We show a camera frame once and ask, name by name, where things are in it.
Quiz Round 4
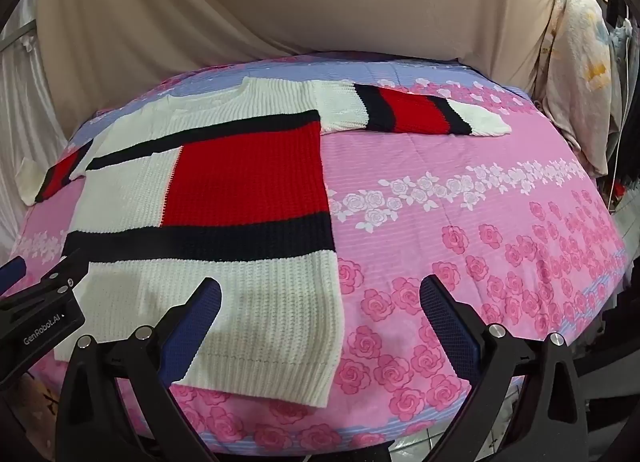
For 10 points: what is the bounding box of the red white black knit sweater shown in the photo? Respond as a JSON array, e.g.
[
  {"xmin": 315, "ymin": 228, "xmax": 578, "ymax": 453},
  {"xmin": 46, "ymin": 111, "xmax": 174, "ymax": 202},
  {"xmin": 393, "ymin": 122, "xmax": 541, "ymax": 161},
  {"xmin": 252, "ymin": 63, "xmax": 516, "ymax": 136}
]
[{"xmin": 16, "ymin": 78, "xmax": 510, "ymax": 408}]

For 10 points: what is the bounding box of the pale floral hanging cloth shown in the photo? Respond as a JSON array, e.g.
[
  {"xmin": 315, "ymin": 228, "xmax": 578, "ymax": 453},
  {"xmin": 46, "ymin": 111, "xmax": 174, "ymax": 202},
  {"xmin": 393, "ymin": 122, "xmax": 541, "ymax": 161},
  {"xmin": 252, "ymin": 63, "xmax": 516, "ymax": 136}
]
[{"xmin": 534, "ymin": 0, "xmax": 613, "ymax": 176}]

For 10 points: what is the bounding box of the white satin curtain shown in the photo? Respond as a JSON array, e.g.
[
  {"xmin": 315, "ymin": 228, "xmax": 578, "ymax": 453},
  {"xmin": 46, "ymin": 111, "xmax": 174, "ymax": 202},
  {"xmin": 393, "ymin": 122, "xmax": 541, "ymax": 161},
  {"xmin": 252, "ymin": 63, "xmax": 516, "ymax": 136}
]
[{"xmin": 0, "ymin": 0, "xmax": 67, "ymax": 259}]

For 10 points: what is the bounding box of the beige fabric backdrop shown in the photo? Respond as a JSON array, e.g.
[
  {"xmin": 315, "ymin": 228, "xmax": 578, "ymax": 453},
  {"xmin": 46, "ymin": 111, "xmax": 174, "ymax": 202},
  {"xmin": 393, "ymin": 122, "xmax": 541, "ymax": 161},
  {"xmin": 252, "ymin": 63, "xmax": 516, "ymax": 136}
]
[{"xmin": 36, "ymin": 0, "xmax": 553, "ymax": 135}]

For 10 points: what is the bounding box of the pink floral bed sheet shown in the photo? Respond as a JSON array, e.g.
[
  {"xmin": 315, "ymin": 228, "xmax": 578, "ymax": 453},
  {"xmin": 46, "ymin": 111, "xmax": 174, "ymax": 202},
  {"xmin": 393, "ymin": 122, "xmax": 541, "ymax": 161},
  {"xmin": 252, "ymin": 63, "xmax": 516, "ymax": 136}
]
[{"xmin": 13, "ymin": 57, "xmax": 626, "ymax": 456}]

